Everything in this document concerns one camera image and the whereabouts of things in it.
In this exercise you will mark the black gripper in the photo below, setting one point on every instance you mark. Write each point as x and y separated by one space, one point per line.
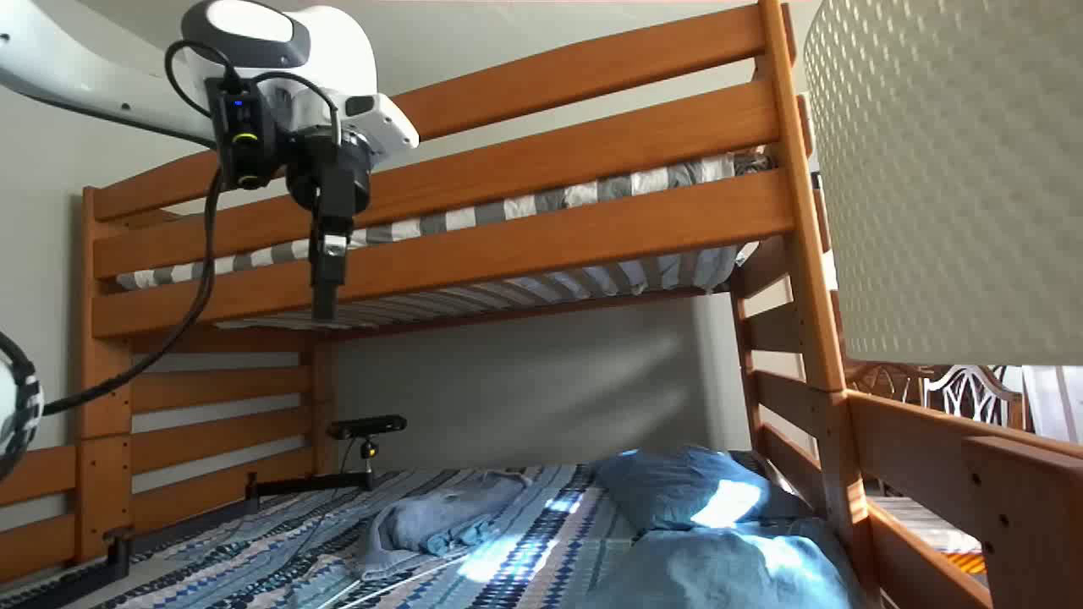
330 174

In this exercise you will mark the light blue bed sheet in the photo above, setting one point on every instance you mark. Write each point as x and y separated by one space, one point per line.
723 570

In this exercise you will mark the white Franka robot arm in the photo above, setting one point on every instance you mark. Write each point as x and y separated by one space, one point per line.
325 44

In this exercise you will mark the grey white striped mattress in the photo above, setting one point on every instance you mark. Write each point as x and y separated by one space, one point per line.
587 288

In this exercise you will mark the blue patterned bedspread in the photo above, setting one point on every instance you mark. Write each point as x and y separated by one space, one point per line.
282 562

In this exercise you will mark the black metal clamp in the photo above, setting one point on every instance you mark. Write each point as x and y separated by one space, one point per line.
96 570

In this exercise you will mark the blue pillow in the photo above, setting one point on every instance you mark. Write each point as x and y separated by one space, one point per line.
665 485

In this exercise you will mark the white textured lamp shade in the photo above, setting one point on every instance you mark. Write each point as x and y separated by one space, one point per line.
957 170

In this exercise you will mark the white ornate chair back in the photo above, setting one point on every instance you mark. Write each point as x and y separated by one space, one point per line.
970 393

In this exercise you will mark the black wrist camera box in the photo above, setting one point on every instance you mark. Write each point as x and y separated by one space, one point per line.
241 130

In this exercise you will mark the black stereo camera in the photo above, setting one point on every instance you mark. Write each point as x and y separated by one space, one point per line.
367 426

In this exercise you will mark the wooden bunk bed frame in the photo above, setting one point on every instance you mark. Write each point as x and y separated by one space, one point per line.
561 238

